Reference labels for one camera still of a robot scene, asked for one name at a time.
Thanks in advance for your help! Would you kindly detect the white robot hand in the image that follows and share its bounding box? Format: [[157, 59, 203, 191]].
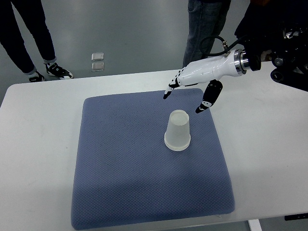
[[163, 49, 248, 113]]

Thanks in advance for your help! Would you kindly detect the white paper cup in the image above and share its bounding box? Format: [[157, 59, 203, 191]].
[[164, 133, 191, 152], [165, 110, 190, 136]]

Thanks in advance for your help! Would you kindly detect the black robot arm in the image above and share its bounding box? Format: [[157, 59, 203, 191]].
[[164, 0, 308, 113]]

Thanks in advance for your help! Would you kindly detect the white paper cup on mat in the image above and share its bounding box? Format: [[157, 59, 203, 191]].
[[164, 133, 191, 152]]

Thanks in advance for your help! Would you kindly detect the person in grey jeans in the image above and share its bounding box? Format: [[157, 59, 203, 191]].
[[182, 0, 231, 67]]

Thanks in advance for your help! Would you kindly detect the upper metal floor plate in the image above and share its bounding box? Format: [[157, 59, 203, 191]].
[[91, 52, 104, 61]]

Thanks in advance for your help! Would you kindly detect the blue quilted cushion mat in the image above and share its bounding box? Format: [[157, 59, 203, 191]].
[[71, 88, 235, 230]]

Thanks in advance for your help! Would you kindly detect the white table leg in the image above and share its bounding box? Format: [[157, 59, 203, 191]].
[[248, 219, 262, 231]]

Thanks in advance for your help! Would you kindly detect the person in dark trousers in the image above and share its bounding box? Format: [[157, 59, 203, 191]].
[[0, 0, 74, 83]]

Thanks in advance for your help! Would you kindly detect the black table control panel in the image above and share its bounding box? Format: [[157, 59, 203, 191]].
[[284, 213, 308, 221]]

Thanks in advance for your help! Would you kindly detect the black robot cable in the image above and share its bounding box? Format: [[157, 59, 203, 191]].
[[200, 35, 248, 58]]

